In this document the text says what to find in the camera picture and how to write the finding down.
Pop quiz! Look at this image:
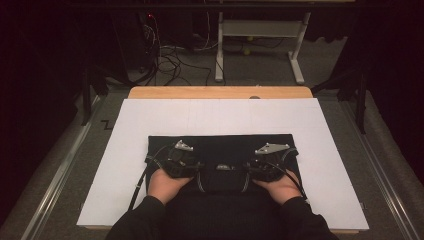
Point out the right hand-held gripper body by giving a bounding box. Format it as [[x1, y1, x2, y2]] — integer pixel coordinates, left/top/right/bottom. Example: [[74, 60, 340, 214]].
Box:
[[246, 142, 291, 183]]

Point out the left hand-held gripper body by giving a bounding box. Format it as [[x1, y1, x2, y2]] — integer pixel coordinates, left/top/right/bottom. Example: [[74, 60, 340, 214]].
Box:
[[163, 139, 203, 179]]

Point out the black knit vest grey trim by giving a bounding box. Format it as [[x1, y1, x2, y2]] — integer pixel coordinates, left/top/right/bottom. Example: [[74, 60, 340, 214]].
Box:
[[145, 133, 302, 240]]

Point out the person's left hand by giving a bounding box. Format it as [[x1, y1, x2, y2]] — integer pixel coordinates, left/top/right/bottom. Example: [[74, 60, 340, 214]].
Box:
[[147, 168, 194, 205]]

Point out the white paper sheet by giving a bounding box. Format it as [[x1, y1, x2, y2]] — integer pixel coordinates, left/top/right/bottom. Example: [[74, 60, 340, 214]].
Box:
[[76, 97, 370, 231]]

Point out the wooden table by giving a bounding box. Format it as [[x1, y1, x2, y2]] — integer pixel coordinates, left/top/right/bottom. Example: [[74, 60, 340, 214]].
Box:
[[83, 85, 360, 235]]

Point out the black stand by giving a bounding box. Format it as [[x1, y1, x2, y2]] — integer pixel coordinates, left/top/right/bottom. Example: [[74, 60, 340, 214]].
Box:
[[79, 63, 110, 127], [311, 66, 368, 135]]

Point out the dark computer tower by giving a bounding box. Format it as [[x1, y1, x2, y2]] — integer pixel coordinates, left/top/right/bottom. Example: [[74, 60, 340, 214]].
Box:
[[111, 12, 158, 73]]

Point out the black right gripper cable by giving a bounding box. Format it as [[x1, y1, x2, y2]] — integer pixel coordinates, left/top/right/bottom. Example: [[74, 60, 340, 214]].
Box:
[[266, 161, 308, 201]]

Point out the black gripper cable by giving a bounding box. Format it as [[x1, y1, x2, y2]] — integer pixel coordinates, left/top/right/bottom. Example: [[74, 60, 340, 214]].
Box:
[[127, 144, 172, 212], [266, 161, 308, 201]]

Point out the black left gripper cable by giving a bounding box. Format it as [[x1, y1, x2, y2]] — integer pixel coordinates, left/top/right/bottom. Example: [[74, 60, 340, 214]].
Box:
[[127, 144, 172, 212]]

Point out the tangle of floor cables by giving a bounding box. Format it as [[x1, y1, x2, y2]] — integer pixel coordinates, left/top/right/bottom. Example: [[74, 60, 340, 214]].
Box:
[[141, 12, 214, 88]]

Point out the aluminium floor rail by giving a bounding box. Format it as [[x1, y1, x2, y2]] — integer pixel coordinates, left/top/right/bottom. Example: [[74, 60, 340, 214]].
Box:
[[19, 95, 102, 240], [339, 99, 419, 240]]

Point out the white metal desk frame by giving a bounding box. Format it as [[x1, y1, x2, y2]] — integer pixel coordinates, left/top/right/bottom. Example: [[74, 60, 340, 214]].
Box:
[[214, 11, 312, 85]]

